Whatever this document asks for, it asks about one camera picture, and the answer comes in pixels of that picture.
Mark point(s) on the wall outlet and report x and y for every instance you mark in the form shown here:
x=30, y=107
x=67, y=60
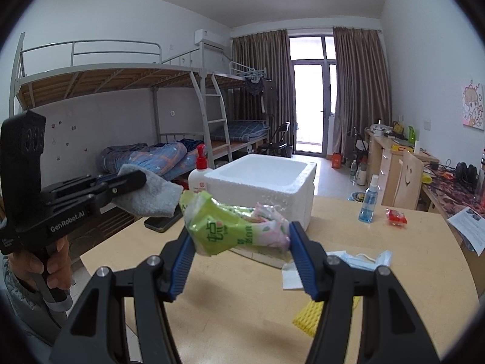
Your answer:
x=426, y=124

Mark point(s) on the cartoon wall poster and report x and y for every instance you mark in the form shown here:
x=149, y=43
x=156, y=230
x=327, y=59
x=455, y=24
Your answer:
x=473, y=104

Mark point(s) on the black folding chair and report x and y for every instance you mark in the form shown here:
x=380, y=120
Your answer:
x=278, y=140

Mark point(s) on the white lotion bottle red pump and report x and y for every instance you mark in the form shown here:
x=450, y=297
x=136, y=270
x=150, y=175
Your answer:
x=197, y=185

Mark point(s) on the large metal bunk bed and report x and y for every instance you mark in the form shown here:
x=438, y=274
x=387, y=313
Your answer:
x=94, y=77

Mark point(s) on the wooden chair with smiley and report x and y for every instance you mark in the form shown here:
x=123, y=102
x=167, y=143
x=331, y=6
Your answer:
x=407, y=178

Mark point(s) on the brown curtain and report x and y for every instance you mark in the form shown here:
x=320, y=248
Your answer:
x=261, y=60
x=360, y=83

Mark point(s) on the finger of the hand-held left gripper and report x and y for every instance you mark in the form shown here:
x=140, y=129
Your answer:
x=75, y=184
x=127, y=185

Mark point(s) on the black phone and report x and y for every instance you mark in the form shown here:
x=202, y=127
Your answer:
x=161, y=223

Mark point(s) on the black headphones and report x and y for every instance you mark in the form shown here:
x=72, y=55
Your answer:
x=466, y=176

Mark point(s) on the long wooden desk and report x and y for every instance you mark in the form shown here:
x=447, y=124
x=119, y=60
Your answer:
x=386, y=159

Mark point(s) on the person's left forearm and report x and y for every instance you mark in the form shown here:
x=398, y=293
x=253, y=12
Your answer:
x=22, y=311

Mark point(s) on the white air conditioner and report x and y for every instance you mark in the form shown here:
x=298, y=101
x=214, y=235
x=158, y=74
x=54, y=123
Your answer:
x=206, y=37

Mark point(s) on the hanging dark clothes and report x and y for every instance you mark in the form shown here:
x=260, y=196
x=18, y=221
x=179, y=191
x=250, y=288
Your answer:
x=257, y=89

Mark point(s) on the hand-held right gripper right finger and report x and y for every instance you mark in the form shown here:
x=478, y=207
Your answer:
x=303, y=265

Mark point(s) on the dark blue plaid blanket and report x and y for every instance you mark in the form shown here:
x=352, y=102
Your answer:
x=242, y=129

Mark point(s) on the green tissue packet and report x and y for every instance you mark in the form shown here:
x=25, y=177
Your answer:
x=216, y=231

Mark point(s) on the green bottle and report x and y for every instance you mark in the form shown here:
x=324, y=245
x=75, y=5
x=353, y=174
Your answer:
x=411, y=134

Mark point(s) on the white foam box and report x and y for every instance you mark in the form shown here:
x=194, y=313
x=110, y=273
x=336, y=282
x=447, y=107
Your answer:
x=257, y=182

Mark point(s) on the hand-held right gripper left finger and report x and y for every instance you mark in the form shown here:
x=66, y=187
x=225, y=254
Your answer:
x=182, y=265

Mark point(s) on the person's left hand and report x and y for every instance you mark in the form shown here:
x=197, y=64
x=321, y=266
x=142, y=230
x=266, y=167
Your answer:
x=26, y=267

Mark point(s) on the red snack packet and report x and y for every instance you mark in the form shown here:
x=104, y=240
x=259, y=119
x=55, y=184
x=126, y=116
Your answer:
x=396, y=217

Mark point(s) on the blue orange plaid blanket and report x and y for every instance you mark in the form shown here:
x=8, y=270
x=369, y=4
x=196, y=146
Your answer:
x=151, y=157

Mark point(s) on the orange bag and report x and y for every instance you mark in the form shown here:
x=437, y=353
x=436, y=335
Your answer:
x=336, y=161

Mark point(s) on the glass balcony door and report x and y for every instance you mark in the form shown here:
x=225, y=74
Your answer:
x=309, y=102

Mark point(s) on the yellow foam net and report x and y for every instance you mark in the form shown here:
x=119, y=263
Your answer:
x=306, y=318

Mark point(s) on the blue spray bottle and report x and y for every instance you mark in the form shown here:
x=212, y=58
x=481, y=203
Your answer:
x=367, y=208

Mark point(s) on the grey cloth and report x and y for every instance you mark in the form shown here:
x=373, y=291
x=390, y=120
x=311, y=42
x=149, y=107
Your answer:
x=155, y=197

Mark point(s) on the printed paper sheet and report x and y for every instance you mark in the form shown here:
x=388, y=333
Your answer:
x=468, y=227

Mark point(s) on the small metal bunk bed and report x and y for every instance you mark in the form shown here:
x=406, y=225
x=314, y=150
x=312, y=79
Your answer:
x=221, y=83

